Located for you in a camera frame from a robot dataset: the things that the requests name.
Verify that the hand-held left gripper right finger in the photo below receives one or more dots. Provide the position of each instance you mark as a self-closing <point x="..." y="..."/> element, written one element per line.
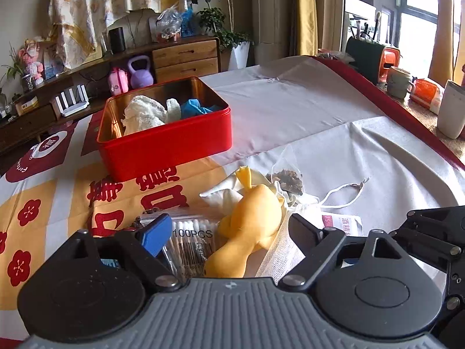
<point x="303" y="231"/>

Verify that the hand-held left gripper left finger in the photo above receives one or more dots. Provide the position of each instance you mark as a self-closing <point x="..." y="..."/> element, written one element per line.
<point x="158" y="234"/>

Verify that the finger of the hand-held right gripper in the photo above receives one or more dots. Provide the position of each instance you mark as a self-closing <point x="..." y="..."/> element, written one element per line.
<point x="425" y="241"/>
<point x="436" y="216"/>

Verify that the clear cotton swab pack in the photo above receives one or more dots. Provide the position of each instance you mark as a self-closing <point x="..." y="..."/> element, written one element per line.
<point x="192" y="247"/>

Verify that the clear pyramid tea bag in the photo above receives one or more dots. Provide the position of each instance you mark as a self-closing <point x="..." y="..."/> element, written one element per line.
<point x="287" y="180"/>

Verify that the yellow cloth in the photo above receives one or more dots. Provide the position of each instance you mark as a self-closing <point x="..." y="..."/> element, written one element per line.
<point x="243" y="225"/>

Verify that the red tin box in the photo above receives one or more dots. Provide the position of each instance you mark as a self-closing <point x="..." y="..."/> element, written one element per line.
<point x="163" y="152"/>

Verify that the white wipe packet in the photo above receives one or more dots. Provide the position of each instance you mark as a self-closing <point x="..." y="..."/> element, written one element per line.
<point x="345" y="225"/>

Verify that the speckled side counter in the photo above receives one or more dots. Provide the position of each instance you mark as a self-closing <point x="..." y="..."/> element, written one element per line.
<point x="425" y="121"/>

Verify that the white tall cup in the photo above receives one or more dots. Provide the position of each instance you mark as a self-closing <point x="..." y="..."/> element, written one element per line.
<point x="452" y="111"/>

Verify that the printed white tablecloth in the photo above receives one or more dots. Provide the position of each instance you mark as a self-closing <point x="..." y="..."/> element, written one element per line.
<point x="327" y="123"/>

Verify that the white knitted cloth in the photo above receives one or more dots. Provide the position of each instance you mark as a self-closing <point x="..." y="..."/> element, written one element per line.
<point x="145" y="114"/>

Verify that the orange packet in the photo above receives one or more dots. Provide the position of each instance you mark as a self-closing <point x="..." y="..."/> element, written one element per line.
<point x="427" y="94"/>

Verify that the blue cloth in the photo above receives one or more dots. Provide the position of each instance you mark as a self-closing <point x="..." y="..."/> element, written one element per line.
<point x="196" y="108"/>

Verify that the grey green mug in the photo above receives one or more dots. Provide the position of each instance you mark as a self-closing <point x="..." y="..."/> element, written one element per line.
<point x="397" y="83"/>

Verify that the white router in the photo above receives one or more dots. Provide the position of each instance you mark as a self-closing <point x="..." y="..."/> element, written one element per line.
<point x="71" y="103"/>

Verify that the pink toy backpack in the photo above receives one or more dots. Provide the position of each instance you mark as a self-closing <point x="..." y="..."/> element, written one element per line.
<point x="118" y="81"/>

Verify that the purple kettlebell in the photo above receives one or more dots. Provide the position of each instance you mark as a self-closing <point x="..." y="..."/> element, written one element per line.
<point x="141" y="76"/>

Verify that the black and orange holder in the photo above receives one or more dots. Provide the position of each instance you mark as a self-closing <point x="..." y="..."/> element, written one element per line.
<point x="367" y="58"/>

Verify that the wooden sideboard cabinet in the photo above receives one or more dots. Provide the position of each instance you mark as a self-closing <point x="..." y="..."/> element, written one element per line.
<point x="181" y="56"/>

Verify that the yellow flat box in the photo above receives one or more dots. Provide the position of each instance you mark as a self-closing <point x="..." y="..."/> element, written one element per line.
<point x="31" y="104"/>

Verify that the white plant pot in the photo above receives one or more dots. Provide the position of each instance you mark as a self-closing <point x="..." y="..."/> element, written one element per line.
<point x="240" y="56"/>

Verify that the tan giraffe figure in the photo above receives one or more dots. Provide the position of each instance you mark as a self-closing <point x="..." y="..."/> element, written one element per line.
<point x="445" y="25"/>

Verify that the black cylinder speaker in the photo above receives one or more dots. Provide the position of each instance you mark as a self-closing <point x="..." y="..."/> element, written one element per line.
<point x="117" y="39"/>

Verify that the clear plastic bag of trinkets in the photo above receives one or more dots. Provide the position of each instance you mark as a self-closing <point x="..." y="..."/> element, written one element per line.
<point x="169" y="23"/>

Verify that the blue plastic item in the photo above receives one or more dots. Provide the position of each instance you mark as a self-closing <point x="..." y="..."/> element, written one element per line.
<point x="189" y="23"/>

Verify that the pink plush doll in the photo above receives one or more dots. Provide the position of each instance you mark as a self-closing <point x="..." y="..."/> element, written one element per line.
<point x="32" y="58"/>

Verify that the small potted plant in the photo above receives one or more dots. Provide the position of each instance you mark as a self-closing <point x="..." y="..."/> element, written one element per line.
<point x="14" y="71"/>

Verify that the yellow curtain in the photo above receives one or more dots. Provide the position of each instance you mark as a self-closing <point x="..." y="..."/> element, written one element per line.
<point x="304" y="11"/>

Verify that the tall green indoor tree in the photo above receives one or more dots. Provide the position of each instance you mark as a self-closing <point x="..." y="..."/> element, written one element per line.
<point x="210" y="18"/>

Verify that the cream patterned hanging cloth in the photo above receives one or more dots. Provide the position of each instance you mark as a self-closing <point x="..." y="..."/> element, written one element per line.
<point x="83" y="7"/>

